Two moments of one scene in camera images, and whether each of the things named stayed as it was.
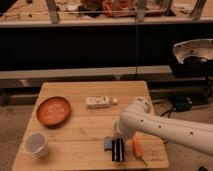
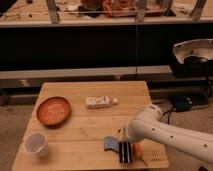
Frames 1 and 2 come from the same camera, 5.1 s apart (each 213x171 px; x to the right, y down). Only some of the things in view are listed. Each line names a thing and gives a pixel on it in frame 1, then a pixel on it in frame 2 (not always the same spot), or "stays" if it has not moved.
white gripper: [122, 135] → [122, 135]
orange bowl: [53, 111] stays
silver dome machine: [193, 58] stays
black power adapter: [182, 103] stays
